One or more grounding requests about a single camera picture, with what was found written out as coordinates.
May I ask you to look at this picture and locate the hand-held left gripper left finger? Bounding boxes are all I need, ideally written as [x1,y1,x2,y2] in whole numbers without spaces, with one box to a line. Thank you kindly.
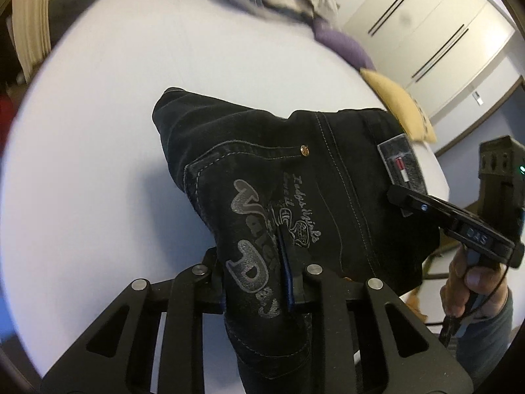
[39,250,247,394]

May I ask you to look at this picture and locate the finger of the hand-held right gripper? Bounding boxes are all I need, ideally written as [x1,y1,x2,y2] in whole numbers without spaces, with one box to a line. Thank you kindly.
[387,184,525,266]

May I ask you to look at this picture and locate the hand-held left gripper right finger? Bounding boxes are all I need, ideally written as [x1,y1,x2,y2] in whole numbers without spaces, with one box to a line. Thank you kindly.
[278,226,473,394]

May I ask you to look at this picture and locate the black denim pants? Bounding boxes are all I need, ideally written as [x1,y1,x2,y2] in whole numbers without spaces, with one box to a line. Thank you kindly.
[153,87,442,394]

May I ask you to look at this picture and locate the person's right forearm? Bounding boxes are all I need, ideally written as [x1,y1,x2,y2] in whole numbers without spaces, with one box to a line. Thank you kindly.
[454,291,516,374]

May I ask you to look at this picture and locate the person's right hand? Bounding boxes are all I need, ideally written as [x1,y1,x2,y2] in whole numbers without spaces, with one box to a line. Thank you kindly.
[440,248,510,326]

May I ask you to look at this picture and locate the orange cloth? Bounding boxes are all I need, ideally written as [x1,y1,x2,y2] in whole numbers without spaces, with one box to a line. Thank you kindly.
[403,286,428,321]

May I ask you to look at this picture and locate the yellow cushion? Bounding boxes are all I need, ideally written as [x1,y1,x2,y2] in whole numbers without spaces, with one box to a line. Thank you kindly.
[360,68,438,144]

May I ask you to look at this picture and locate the purple cushion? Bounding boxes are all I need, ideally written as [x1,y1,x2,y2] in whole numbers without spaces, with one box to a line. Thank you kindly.
[313,20,376,71]

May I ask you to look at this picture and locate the bed with white sheet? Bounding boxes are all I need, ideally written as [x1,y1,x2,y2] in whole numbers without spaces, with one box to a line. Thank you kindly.
[0,0,449,394]

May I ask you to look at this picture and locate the cream curtain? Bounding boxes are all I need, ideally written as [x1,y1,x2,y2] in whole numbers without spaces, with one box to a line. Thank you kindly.
[10,0,56,85]

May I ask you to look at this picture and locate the black cable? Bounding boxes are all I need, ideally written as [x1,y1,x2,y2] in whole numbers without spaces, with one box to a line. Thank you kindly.
[427,263,513,329]

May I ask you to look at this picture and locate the white wardrobe with black handles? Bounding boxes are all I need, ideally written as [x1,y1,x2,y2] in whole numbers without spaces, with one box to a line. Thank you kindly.
[338,0,518,126]

